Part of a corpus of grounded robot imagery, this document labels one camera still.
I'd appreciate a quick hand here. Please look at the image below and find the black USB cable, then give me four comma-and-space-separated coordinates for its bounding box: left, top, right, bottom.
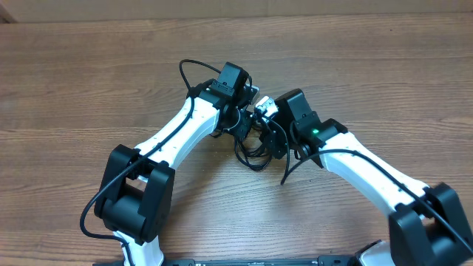
233, 125, 274, 172

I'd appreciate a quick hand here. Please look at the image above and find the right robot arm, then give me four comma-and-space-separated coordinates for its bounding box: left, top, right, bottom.
255, 89, 472, 266

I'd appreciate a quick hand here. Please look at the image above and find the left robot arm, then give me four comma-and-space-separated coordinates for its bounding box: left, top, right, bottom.
93, 62, 259, 265

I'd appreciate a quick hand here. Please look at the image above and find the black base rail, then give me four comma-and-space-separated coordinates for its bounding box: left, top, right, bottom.
92, 254, 370, 266

